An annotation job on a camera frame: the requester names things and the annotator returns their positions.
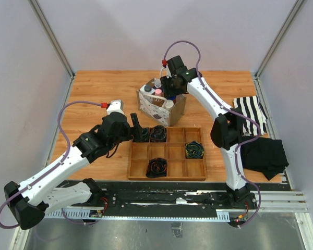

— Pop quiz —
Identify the clear bottle pink cap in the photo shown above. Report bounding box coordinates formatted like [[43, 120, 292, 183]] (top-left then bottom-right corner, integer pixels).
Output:
[[153, 89, 164, 107]]

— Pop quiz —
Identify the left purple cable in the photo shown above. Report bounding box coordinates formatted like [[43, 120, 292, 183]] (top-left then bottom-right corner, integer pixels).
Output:
[[0, 101, 106, 229]]

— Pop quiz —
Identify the black white striped cloth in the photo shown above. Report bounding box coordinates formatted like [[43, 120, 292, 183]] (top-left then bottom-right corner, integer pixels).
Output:
[[233, 95, 268, 136]]

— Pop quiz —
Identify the white bottle black cap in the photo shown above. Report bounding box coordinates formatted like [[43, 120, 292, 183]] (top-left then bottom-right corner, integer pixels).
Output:
[[139, 84, 155, 95]]

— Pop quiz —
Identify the rolled dark belt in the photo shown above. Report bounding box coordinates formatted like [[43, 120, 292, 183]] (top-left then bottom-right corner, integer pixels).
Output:
[[150, 125, 167, 143], [141, 128, 150, 142]]

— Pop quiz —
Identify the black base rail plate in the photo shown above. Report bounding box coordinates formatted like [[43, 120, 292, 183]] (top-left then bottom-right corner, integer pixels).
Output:
[[70, 181, 258, 217]]

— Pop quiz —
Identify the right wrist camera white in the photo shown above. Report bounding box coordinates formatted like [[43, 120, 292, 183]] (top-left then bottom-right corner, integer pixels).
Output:
[[165, 66, 172, 78]]

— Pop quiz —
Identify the purple cable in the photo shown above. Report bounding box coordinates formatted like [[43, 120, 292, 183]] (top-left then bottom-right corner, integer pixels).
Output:
[[163, 41, 261, 230], [0, 101, 106, 229]]

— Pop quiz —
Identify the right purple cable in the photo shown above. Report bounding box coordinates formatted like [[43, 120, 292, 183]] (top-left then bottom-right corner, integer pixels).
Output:
[[163, 41, 261, 230]]

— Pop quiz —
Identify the wooden compartment tray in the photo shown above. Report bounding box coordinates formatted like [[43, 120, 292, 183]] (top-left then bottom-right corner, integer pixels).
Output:
[[127, 127, 207, 181]]

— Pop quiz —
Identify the white round cap bottle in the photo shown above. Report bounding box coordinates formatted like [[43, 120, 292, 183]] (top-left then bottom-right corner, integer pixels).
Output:
[[163, 99, 174, 110]]

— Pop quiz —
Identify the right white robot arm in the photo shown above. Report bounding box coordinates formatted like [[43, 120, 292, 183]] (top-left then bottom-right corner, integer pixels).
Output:
[[161, 56, 249, 208]]

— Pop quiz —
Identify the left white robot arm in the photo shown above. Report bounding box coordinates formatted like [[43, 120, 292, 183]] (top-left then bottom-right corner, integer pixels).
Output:
[[4, 112, 142, 230]]

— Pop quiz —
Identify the rolled blue yellow belt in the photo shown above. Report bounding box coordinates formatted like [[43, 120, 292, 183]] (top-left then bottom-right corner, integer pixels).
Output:
[[185, 141, 204, 159]]

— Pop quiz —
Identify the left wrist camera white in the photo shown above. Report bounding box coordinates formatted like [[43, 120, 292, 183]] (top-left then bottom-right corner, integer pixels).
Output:
[[106, 99, 124, 115]]

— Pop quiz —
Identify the rolled black orange belt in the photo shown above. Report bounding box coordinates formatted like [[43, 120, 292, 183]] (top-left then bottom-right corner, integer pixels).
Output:
[[146, 158, 167, 178]]

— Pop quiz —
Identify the blue pump bottle orange base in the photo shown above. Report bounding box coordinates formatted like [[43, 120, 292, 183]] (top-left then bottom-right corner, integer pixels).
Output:
[[168, 96, 176, 104]]

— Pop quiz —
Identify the rolled dark belt top left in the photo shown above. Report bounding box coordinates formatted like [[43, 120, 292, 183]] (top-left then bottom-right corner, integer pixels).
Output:
[[141, 128, 150, 142]]

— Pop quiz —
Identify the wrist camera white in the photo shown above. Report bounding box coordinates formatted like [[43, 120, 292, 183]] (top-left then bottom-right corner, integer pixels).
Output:
[[165, 66, 172, 78], [106, 99, 124, 115]]

